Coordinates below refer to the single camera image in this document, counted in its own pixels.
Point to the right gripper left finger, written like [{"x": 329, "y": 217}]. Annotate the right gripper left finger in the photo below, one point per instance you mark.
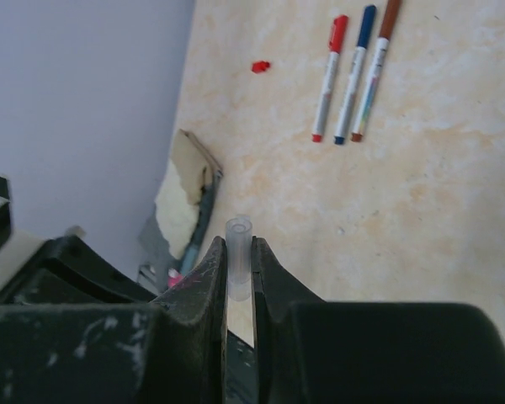
[{"x": 187, "y": 352}]

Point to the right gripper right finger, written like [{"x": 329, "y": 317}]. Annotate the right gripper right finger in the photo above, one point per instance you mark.
[{"x": 275, "y": 291}]

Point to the clear pen cap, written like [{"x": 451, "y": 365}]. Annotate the clear pen cap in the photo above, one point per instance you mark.
[{"x": 239, "y": 239}]

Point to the red capped white pen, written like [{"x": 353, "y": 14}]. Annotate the red capped white pen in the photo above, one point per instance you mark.
[{"x": 335, "y": 45}]

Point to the blue end white pen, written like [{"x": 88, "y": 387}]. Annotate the blue end white pen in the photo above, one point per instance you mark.
[{"x": 346, "y": 110}]

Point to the dark red pen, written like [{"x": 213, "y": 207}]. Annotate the dark red pen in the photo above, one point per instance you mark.
[{"x": 373, "y": 77}]

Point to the small red cap left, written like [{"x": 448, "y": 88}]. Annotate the small red cap left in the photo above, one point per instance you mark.
[{"x": 260, "y": 66}]

